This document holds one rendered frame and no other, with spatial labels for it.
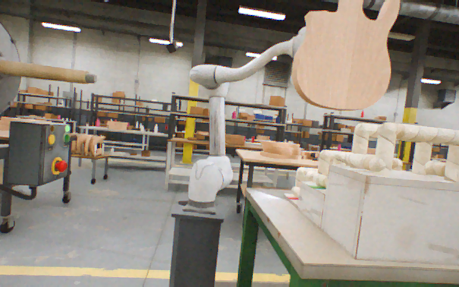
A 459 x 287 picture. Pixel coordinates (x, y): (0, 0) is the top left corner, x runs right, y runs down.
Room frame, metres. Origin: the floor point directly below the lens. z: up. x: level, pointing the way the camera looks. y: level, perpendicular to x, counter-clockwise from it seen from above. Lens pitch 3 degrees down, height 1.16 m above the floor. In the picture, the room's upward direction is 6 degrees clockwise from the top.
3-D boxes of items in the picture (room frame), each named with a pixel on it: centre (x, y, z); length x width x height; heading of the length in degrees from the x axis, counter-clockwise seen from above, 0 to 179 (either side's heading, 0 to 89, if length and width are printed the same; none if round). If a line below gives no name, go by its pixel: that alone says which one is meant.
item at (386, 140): (0.50, -0.32, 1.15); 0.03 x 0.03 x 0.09
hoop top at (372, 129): (0.59, -0.40, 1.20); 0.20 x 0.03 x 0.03; 96
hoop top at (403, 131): (0.51, -0.41, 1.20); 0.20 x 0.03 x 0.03; 96
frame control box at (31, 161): (0.78, 0.70, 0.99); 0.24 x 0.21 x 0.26; 97
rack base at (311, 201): (0.71, -0.39, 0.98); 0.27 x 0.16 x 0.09; 97
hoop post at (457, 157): (0.51, -0.49, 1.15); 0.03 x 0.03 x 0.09
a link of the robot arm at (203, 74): (1.44, 0.18, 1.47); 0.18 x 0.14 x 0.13; 68
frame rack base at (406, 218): (0.55, -0.40, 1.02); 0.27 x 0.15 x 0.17; 97
